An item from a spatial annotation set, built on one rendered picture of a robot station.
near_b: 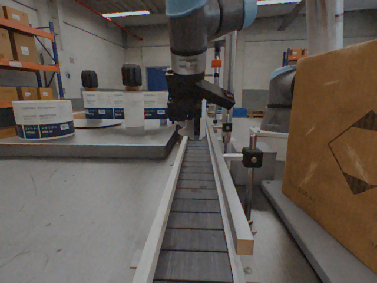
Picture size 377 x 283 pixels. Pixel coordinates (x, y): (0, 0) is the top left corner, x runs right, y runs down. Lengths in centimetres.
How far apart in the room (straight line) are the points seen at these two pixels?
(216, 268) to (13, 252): 30
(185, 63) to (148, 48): 897
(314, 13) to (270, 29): 819
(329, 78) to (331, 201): 18
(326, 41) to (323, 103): 36
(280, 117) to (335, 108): 43
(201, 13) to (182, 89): 16
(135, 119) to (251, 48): 800
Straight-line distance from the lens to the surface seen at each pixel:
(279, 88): 78
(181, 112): 48
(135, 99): 87
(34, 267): 38
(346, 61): 35
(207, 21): 41
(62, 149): 85
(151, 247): 22
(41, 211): 51
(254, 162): 33
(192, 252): 26
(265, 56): 870
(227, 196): 20
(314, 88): 39
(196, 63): 42
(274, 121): 78
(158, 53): 918
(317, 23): 72
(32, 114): 96
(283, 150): 75
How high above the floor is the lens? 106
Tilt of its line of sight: 14 degrees down
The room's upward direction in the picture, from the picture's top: straight up
